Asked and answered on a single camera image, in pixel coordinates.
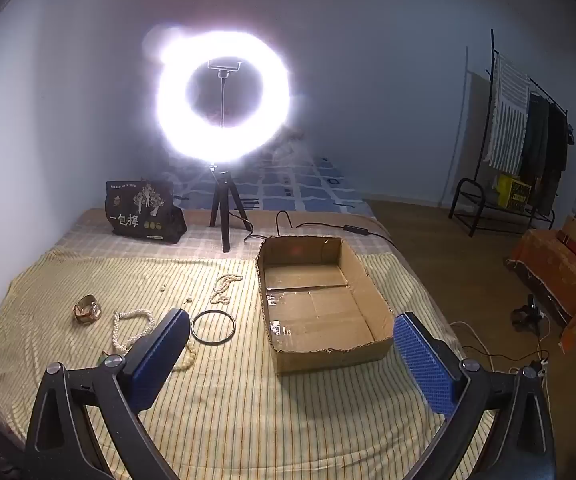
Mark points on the gold wrist watch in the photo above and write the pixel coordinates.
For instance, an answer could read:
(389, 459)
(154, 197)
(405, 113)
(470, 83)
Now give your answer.
(88, 309)

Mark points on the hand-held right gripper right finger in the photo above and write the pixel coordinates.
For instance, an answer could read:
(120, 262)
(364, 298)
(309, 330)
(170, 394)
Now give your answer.
(427, 365)

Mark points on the cardboard box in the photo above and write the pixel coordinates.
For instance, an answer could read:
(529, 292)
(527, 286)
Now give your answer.
(318, 310)

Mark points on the black garment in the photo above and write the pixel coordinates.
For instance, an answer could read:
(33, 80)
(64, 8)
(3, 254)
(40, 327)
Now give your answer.
(555, 160)

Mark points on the blue patterned blanket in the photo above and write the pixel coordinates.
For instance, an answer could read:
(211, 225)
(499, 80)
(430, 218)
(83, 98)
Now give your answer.
(298, 185)

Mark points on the black printed snack bag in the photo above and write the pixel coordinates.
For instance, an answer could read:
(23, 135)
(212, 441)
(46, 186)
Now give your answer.
(140, 210)

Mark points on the orange cloth covered furniture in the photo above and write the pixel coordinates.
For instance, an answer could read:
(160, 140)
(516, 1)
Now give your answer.
(552, 270)

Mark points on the black metal clothes rack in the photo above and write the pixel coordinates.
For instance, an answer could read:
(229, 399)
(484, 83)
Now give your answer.
(467, 192)

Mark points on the black tripod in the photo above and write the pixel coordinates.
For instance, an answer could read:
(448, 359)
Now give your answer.
(224, 210)

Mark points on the yellow crate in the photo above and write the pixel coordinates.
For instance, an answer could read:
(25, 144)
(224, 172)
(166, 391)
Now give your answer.
(512, 191)

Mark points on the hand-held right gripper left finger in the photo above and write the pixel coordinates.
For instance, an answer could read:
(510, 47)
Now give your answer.
(155, 360)

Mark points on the white striped towel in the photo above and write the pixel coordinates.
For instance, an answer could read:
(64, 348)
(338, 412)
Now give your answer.
(507, 115)

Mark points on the dark green garment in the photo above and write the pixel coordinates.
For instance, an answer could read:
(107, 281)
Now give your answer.
(535, 135)

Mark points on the yellow striped cloth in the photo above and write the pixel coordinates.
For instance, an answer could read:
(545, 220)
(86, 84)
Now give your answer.
(248, 410)

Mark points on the black bangle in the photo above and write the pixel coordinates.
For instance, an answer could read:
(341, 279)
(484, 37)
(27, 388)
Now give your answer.
(195, 335)

